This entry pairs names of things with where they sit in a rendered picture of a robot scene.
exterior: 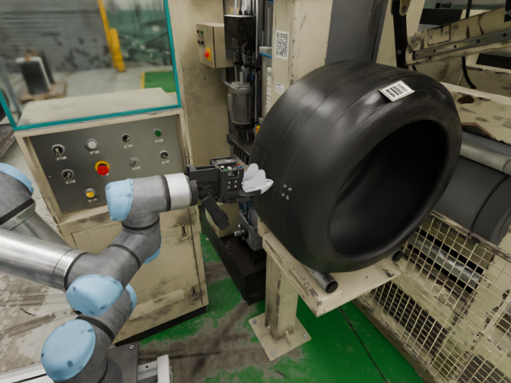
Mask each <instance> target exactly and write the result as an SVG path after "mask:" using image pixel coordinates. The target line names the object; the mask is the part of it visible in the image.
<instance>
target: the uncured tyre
mask: <svg viewBox="0 0 511 383"><path fill-rule="evenodd" d="M398 81H402V82H404V83H405V84H406V85H408V86H409V87H410V88H411V89H412V90H413V91H414V92H413V93H410V94H408V95H407V96H404V97H402V98H400V99H398V100H396V101H393V102H392V101H391V100H390V99H389V98H388V97H387V96H385V95H384V94H383V93H382V92H381V91H379V90H380V89H383V88H384V87H387V86H389V85H391V84H394V83H396V82H398ZM257 143H258V144H260V145H261V146H262V147H264V148H265V149H266V150H267V151H268V152H270V153H271V154H269V153H267V152H266V151H265V150H263V149H262V148H261V147H260V146H259V145H257ZM461 144H462V124H461V121H460V118H459V114H458V111H457V109H456V106H455V101H454V99H453V98H452V95H451V93H450V92H449V91H448V90H447V88H446V87H445V86H444V85H442V84H441V83H440V82H439V81H436V80H435V79H433V78H432V77H430V76H429V75H427V74H424V73H422V72H419V71H412V70H408V69H404V68H398V67H394V66H390V65H383V64H380V63H375V62H368V61H364V60H358V59H352V60H344V61H340V62H333V63H330V64H327V65H323V66H321V67H319V68H316V69H314V70H312V71H311V72H309V73H307V74H305V75H304V76H302V77H301V78H300V79H299V80H297V81H296V82H294V83H293V84H292V85H291V86H290V87H289V88H287V89H286V90H285V91H284V92H283V94H282V95H281V96H280V97H279V98H278V99H277V101H276V102H275V104H274V105H273V106H272V108H270V110H269V111H268V113H267V115H266V117H265V118H264V120H263V121H262V124H261V125H260V127H259V130H258V132H257V134H256V136H255V139H254V141H253V144H252V149H251V152H250V155H249V164H248V168H249V165H250V164H252V163H255V164H257V165H258V168H259V170H260V169H262V170H264V171H265V178H266V179H271V180H272V181H273V185H272V186H271V187H270V188H269V189H268V190H267V191H265V192H264V193H262V194H261V195H260V196H258V197H257V198H254V199H252V203H253V206H254V208H255V211H256V213H257V214H258V215H259V218H260V219H261V220H262V222H263V223H264V224H265V225H266V226H267V227H268V228H269V229H270V230H271V232H272V233H273V234H274V235H276V236H277V237H278V239H279V240H280V242H281V244H282V245H283V246H284V247H285V248H286V249H287V250H288V251H289V252H290V254H291V255H292V256H293V257H294V258H295V259H296V260H298V261H299V262H300V263H302V264H304V265H306V266H307V267H309V268H311V269H313V270H314V271H319V272H323V273H343V272H352V271H358V270H360V269H363V268H365V267H369V266H370V265H372V264H375V263H376V262H378V261H380V260H382V259H384V258H385V257H386V256H388V255H390V254H391V253H392V252H394V251H395V250H396V249H397V248H398V247H400V246H401V245H402V244H403V243H404V242H406V241H407V240H408V239H409V238H410V237H411V236H412V235H413V234H414V233H415V232H416V231H417V229H418V228H419V227H420V226H421V225H422V224H423V222H424V221H425V220H426V219H427V218H428V217H429V215H430V214H431V212H432V211H433V209H434V208H435V207H436V205H437V204H438V202H439V200H440V199H441V197H442V196H443V193H444V191H445V190H446V188H447V186H448V184H449V182H450V180H451V178H452V175H453V173H454V171H455V167H456V164H457V162H458V158H459V153H460V150H461ZM284 181H285V182H286V183H288V184H289V185H292V186H293V187H294V190H293V192H292V195H291V198H290V203H289V202H288V201H285V200H284V199H283V198H282V197H281V190H282V187H283V184H284Z"/></svg>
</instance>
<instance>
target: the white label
mask: <svg viewBox="0 0 511 383"><path fill-rule="evenodd" d="M379 91H381V92H382V93H383V94H384V95H385V96H387V97H388V98H389V99H390V100H391V101H392V102H393V101H396V100H398V99H400V98H402V97H404V96H407V95H408V94H410V93H413V92H414V91H413V90H412V89H411V88H410V87H409V86H408V85H406V84H405V83H404V82H402V81H398V82H396V83H394V84H391V85H389V86H387V87H384V88H383V89H380V90H379Z"/></svg>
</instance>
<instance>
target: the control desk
mask: <svg viewBox="0 0 511 383"><path fill-rule="evenodd" d="M14 136H15V138H16V141H17V143H18V145H19V147H20V149H21V152H22V154H23V155H24V159H25V160H26V162H27V165H28V166H29V169H30V171H31V173H32V175H33V178H34V180H35V182H36V184H37V186H38V189H39V190H40V193H41V195H42V197H43V200H44V201H45V203H46V206H47V208H48V210H49V212H50V214H51V217H52V219H53V221H54V223H55V225H56V227H57V229H58V231H59V234H60V236H61V237H62V238H63V239H64V240H65V241H66V242H67V243H68V244H69V245H70V246H71V247H72V248H76V249H80V250H82V251H86V252H90V253H93V254H96V255H99V254H100V253H101V252H102V251H103V250H104V249H105V248H106V247H107V246H108V245H109V244H110V243H111V242H112V241H113V240H114V239H115V238H116V237H117V236H118V235H119V234H120V233H121V231H122V224H121V221H120V220H111V219H110V214H109V210H108V205H107V200H106V192H105V187H106V185H107V184H108V183H110V182H118V181H122V180H126V179H138V178H144V177H151V176H163V175H169V174H175V173H183V174H184V173H186V164H190V159H189V148H188V142H187V136H186V125H185V119H184V113H183V109H182V108H181V107H179V108H174V109H164V110H158V111H153V112H142V113H136V114H131V115H125V116H115V117H109V118H104V119H94V120H88V121H83V122H73V123H67V124H61V125H51V126H46V127H40V128H30V129H24V130H19V131H15V132H14ZM159 214H160V234H161V238H162V242H161V246H160V254H159V255H158V256H157V258H156V259H154V260H152V261H151V262H149V263H147V264H143V265H142V266H141V267H140V269H139V270H138V271H137V272H136V274H135V275H134V277H133V278H132V279H131V280H130V282H129V284H130V285H131V286H132V288H133V289H134V291H135V293H136V296H137V304H136V306H135V308H134V310H133V312H132V315H131V316H130V317H129V318H128V320H127V321H126V323H125V324H124V325H123V327H122V329H121V330H120V332H119V333H118V335H117V336H116V338H115V340H114V341H113V342H112V344H114V345H115V347H119V346H122V345H126V344H128V343H134V342H139V341H140V340H143V339H145V338H148V337H150V336H153V335H155V334H158V333H160V332H161V331H165V330H166V329H169V328H171V327H174V326H176V325H178V324H181V323H183V322H185V321H188V320H190V319H192V318H195V317H197V316H200V315H202V314H205V313H206V312H207V307H206V305H208V294H207V287H206V282H205V271H204V265H203V258H202V247H201V242H200V235H199V229H198V218H197V213H196V206H191V207H190V206H189V207H188V208H184V209H180V210H172V211H167V212H163V213H159ZM112 344H111V345H112Z"/></svg>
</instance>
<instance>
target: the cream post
mask: <svg viewBox="0 0 511 383"><path fill-rule="evenodd" d="M331 12H332V0H274V9H273V37H272V65H271V108H272V106H273V105H274V104H275V102H276V101H277V99H278V98H279V97H280V96H281V95H282V94H280V93H277V92H276V83H278V84H281V85H284V91H285V90H286V89H287V88H289V87H290V86H291V85H292V84H293V83H294V82H296V81H297V80H299V79H300V78H301V77H302V76H304V75H305V74H307V73H309V72H311V71H312V70H314V69H316V68H319V67H321V66H323V65H325V59H326V52H327V45H328V38H329V26H330V20H331ZM276 30H280V31H286V32H289V42H288V57H287V60H286V59H281V58H278V57H275V35H276ZM297 300H298V292H297V291H296V290H295V289H294V288H293V286H292V285H291V284H290V282H289V281H288V280H287V278H286V277H285V276H284V275H283V274H282V272H281V271H280V269H279V268H278V267H277V265H276V264H275V263H274V262H273V261H272V259H271V258H270V257H269V255H268V254H267V258H266V286H265V326H266V327H268V326H270V335H271V336H272V338H273V340H274V341H275V342H277V341H279V340H280V339H282V338H284V335H285V331H287V332H288V335H290V334H292V333H293V332H294V325H295V318H296V312H297Z"/></svg>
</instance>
